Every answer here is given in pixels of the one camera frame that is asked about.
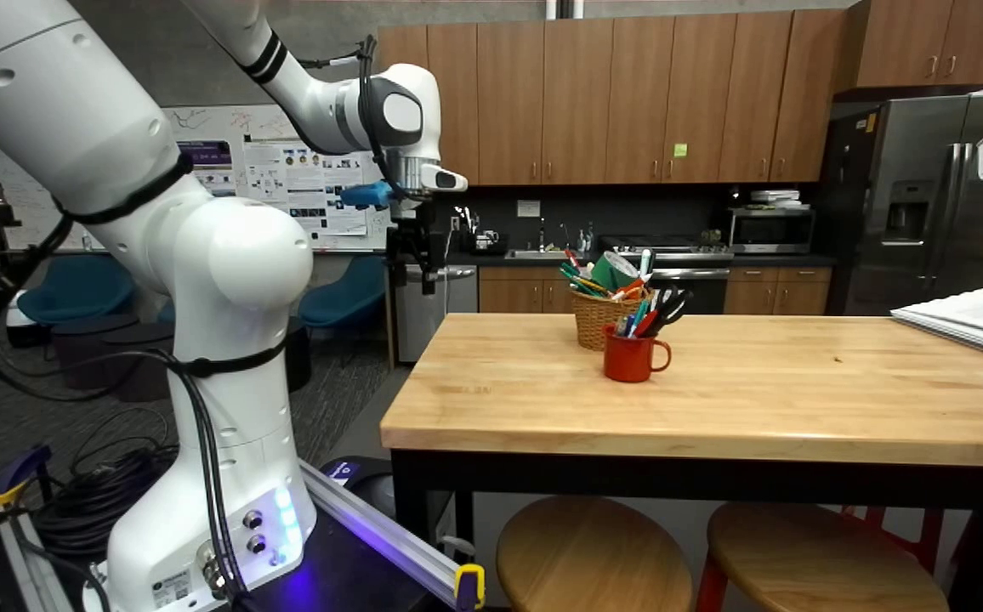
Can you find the blue pen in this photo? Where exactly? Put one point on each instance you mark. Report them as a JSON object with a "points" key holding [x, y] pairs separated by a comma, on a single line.
{"points": [[630, 324]]}

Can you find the white dishes on microwave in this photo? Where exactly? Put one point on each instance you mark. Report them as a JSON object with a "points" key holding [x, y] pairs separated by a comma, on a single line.
{"points": [[779, 199]]}

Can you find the narrow wooden base cabinet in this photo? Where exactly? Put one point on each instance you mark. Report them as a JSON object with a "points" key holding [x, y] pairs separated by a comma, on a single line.
{"points": [[779, 292]]}

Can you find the white poster board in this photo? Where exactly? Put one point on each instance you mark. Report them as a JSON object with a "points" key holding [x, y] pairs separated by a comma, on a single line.
{"points": [[287, 173]]}

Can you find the green card box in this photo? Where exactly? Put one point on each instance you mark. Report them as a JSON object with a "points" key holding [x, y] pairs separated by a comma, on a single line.
{"points": [[605, 275]]}

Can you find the white wall outlet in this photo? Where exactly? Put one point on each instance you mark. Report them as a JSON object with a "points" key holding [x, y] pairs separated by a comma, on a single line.
{"points": [[529, 209]]}

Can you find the green sticky note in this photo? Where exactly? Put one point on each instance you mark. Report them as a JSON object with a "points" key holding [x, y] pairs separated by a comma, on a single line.
{"points": [[683, 152]]}

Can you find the wide wooden base cabinet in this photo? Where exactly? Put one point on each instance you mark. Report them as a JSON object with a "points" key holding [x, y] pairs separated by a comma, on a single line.
{"points": [[518, 292]]}

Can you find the wooden cabinets above refrigerator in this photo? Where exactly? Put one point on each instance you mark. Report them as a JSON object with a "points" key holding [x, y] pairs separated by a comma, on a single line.
{"points": [[933, 46]]}

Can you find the stainless steel refrigerator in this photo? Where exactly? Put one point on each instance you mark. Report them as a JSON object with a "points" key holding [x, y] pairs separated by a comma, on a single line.
{"points": [[933, 226]]}

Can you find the white paper stack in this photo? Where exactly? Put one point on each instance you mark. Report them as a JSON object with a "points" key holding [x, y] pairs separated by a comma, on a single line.
{"points": [[969, 318]]}

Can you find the yellow clamp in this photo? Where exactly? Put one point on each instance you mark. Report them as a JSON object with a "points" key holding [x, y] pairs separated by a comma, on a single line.
{"points": [[6, 486], [471, 582]]}

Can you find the round wooden stool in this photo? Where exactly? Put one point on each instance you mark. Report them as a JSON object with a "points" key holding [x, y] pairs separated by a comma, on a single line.
{"points": [[819, 561], [592, 561]]}

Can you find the blue lounge chair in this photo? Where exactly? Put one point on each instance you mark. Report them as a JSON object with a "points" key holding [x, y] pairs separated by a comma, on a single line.
{"points": [[75, 292], [342, 296]]}

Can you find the scissors in mug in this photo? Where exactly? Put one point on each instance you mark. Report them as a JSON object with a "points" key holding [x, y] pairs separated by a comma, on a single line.
{"points": [[668, 303]]}

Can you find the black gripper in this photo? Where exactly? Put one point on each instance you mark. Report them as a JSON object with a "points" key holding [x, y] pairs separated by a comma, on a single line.
{"points": [[416, 231]]}

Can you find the wooden table with black legs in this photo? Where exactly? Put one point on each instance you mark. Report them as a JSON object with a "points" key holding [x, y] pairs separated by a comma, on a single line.
{"points": [[738, 396]]}

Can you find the yellow pencil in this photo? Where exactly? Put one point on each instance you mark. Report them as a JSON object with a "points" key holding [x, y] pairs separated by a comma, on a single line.
{"points": [[587, 292]]}

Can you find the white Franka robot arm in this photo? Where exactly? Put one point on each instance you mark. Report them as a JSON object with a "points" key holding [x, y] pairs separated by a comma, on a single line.
{"points": [[219, 275]]}

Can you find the stainless steel microwave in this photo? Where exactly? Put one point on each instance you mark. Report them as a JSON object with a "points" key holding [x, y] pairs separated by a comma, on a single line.
{"points": [[769, 228]]}

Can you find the black steel oven range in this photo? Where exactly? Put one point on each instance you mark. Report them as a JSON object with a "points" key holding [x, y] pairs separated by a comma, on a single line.
{"points": [[697, 292]]}

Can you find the wicker basket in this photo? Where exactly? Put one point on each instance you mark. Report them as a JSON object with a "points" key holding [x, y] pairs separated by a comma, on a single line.
{"points": [[592, 324]]}

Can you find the red mug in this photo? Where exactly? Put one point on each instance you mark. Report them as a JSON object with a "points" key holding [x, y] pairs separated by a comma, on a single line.
{"points": [[630, 363]]}

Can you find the long wooden wall cabinets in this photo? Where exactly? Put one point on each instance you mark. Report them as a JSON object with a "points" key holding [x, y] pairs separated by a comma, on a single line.
{"points": [[602, 105]]}

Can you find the aluminium cart rail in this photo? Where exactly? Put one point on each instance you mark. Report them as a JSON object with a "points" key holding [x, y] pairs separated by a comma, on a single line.
{"points": [[33, 565], [389, 533]]}

